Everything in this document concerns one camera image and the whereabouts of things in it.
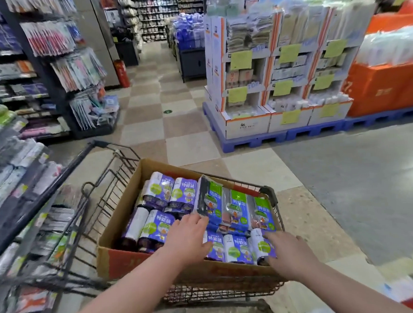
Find white cardboard display stand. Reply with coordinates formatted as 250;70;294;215
260;3;329;134
303;0;382;126
202;11;275;142

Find person's left hand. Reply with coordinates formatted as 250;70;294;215
161;213;215;269

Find dark display bin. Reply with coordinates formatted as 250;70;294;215
166;23;208;83

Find stack of white packages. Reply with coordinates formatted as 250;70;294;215
354;26;413;68

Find background store shelves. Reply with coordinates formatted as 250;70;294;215
118;0;206;44

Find red fire extinguisher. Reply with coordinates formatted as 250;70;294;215
113;59;131;89

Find black bin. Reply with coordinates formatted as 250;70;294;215
113;27;141;67

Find pile of purple roll packets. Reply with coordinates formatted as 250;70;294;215
117;167;278;271

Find metal wire shopping cart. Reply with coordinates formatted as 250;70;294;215
0;133;291;313

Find green label black roll pack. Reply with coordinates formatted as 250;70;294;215
220;189;251;235
247;194;277;234
193;175;225;227

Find person's left forearm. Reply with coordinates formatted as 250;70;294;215
63;246;197;313

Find orange display box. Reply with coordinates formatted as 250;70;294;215
339;0;413;119

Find rack of hanging packets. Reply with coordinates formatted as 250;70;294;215
5;0;121;134

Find person's right hand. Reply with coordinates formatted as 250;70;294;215
263;229;322;284

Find set of yellow-green price tags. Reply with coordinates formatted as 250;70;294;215
225;39;350;127

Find dark store shelf unit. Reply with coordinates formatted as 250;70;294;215
0;0;123;143

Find brown cardboard box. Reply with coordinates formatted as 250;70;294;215
93;154;288;298

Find heap of blue packages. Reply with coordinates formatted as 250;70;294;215
172;12;206;51

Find shelf of grey packets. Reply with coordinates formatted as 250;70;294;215
0;101;95;313

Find blue plastic pallet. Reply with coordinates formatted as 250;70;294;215
202;97;347;154
341;107;413;132

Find person's right forearm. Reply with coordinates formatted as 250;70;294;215
291;257;413;313

